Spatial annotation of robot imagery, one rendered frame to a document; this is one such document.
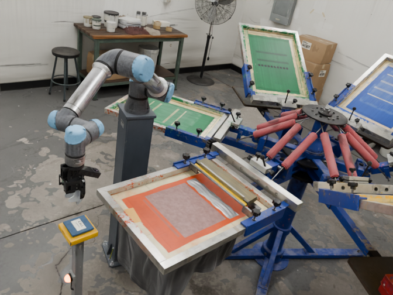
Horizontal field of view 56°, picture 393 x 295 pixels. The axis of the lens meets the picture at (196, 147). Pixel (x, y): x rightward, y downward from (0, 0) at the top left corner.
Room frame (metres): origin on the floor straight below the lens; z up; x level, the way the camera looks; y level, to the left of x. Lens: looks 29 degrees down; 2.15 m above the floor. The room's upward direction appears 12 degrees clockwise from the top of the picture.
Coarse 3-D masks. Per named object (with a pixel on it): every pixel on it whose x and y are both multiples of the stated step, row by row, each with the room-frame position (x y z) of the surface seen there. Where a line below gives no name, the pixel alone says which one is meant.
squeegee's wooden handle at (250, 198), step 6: (198, 162) 1.78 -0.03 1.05; (204, 162) 1.79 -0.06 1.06; (210, 162) 1.79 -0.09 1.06; (210, 168) 1.74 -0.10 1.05; (216, 168) 1.75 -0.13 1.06; (222, 174) 1.70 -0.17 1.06; (228, 174) 1.70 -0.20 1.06; (228, 180) 1.65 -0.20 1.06; (234, 180) 1.66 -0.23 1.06; (234, 186) 1.61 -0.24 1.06; (240, 186) 1.62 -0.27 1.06; (240, 192) 1.57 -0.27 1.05; (246, 192) 1.58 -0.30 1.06; (246, 198) 1.53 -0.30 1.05; (252, 198) 1.53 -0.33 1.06
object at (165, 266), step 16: (144, 176) 1.63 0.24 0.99; (160, 176) 1.67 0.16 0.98; (96, 192) 1.44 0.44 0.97; (112, 192) 1.46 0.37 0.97; (256, 192) 1.70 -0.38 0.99; (112, 208) 1.33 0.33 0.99; (128, 224) 1.24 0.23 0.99; (240, 224) 1.40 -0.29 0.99; (144, 240) 1.17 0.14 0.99; (208, 240) 1.25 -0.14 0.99; (224, 240) 1.28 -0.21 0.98; (160, 256) 1.09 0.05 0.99; (176, 256) 1.11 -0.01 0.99; (192, 256) 1.14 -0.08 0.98
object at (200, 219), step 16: (224, 192) 1.68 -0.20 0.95; (192, 208) 1.49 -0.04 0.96; (208, 208) 1.51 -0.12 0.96; (240, 208) 1.57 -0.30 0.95; (144, 224) 1.30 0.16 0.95; (160, 224) 1.32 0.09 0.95; (176, 224) 1.34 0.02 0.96; (192, 224) 1.37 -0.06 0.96; (208, 224) 1.39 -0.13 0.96; (224, 224) 1.41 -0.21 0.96; (160, 240) 1.22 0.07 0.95; (176, 240) 1.24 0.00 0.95; (192, 240) 1.26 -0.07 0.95
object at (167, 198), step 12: (180, 180) 1.71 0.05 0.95; (204, 180) 1.76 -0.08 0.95; (144, 192) 1.54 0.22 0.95; (156, 192) 1.56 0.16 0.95; (168, 192) 1.58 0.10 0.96; (180, 192) 1.60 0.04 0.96; (192, 192) 1.62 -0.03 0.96; (216, 192) 1.67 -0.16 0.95; (132, 204) 1.42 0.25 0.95; (144, 204) 1.44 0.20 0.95; (156, 204) 1.46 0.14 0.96; (168, 204) 1.48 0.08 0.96; (180, 204) 1.50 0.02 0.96; (144, 216) 1.36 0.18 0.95; (156, 216) 1.37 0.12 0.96
